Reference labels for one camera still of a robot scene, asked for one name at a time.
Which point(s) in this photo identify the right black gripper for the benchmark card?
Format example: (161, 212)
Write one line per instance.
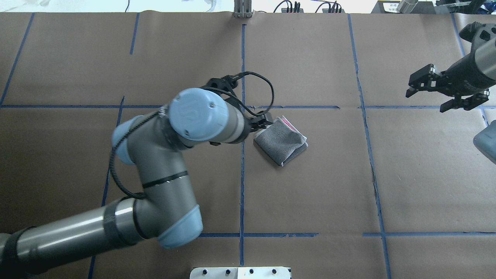
(458, 73)

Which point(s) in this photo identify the small metal cup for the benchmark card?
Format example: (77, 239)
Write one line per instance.
(406, 6)

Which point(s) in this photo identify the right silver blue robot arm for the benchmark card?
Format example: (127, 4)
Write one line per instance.
(482, 53)

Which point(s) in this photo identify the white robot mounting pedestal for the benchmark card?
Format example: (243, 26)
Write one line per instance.
(267, 272)

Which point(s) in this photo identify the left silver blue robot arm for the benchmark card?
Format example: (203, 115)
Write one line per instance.
(147, 165)

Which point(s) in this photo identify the black box under cup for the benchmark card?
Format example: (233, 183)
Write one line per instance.
(389, 7)

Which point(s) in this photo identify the aluminium frame post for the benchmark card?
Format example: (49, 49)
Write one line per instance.
(243, 9)

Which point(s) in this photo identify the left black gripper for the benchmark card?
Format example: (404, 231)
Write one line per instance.
(259, 123)

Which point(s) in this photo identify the pink towel with white edge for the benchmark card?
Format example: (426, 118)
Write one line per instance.
(281, 141)

